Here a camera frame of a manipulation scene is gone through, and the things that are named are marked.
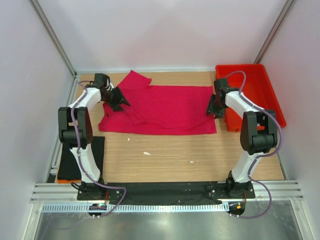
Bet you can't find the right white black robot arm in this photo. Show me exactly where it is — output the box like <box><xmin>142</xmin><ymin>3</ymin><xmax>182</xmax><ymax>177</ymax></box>
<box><xmin>206</xmin><ymin>87</ymin><xmax>279</xmax><ymax>198</ymax></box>

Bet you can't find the orange folded t shirt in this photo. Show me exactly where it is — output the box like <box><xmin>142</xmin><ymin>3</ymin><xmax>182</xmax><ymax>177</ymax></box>
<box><xmin>56</xmin><ymin>179</ymin><xmax>81</xmax><ymax>184</ymax></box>

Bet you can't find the aluminium corner post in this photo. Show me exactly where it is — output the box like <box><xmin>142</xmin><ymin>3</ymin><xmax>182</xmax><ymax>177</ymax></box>
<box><xmin>28</xmin><ymin>0</ymin><xmax>77</xmax><ymax>78</ymax></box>
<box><xmin>253</xmin><ymin>0</ymin><xmax>297</xmax><ymax>64</ymax></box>

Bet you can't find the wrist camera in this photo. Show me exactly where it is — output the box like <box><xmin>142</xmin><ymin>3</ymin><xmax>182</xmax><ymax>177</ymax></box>
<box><xmin>93</xmin><ymin>73</ymin><xmax>111</xmax><ymax>88</ymax></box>
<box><xmin>213</xmin><ymin>78</ymin><xmax>230</xmax><ymax>93</ymax></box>

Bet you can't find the right aluminium corner post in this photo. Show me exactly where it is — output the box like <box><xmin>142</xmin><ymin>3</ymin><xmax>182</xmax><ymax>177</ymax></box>
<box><xmin>253</xmin><ymin>0</ymin><xmax>297</xmax><ymax>64</ymax></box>

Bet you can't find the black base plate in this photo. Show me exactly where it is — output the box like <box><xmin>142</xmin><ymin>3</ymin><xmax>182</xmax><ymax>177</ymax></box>
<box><xmin>71</xmin><ymin>181</ymin><xmax>256</xmax><ymax>206</ymax></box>

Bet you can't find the left aluminium corner post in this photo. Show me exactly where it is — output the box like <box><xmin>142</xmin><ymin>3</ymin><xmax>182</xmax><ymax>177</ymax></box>
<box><xmin>28</xmin><ymin>0</ymin><xmax>77</xmax><ymax>78</ymax></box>

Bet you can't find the magenta t shirt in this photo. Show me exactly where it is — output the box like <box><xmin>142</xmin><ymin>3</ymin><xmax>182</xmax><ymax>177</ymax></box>
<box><xmin>98</xmin><ymin>70</ymin><xmax>217</xmax><ymax>136</ymax></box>

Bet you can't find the slotted grey cable duct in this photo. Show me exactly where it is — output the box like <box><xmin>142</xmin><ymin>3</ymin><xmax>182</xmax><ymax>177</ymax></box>
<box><xmin>41</xmin><ymin>202</ymin><xmax>229</xmax><ymax>213</ymax></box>

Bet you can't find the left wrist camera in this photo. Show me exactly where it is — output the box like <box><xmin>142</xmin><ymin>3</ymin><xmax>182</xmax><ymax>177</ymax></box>
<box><xmin>93</xmin><ymin>73</ymin><xmax>111</xmax><ymax>88</ymax></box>

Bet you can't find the black folded t shirt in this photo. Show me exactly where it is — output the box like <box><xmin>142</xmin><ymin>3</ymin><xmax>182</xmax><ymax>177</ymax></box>
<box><xmin>56</xmin><ymin>136</ymin><xmax>105</xmax><ymax>181</ymax></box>

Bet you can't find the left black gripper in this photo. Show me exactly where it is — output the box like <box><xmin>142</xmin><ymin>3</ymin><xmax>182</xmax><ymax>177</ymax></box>
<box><xmin>102</xmin><ymin>86</ymin><xmax>130</xmax><ymax>112</ymax></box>

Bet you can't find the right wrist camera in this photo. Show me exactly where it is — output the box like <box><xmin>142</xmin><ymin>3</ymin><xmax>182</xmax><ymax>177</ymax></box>
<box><xmin>213</xmin><ymin>78</ymin><xmax>230</xmax><ymax>93</ymax></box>

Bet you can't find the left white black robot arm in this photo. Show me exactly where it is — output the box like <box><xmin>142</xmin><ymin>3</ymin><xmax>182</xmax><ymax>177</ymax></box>
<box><xmin>58</xmin><ymin>82</ymin><xmax>130</xmax><ymax>200</ymax></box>

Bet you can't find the red plastic bin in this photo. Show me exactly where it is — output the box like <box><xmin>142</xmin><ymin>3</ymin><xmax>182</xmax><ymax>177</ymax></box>
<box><xmin>215</xmin><ymin>64</ymin><xmax>287</xmax><ymax>128</ymax></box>

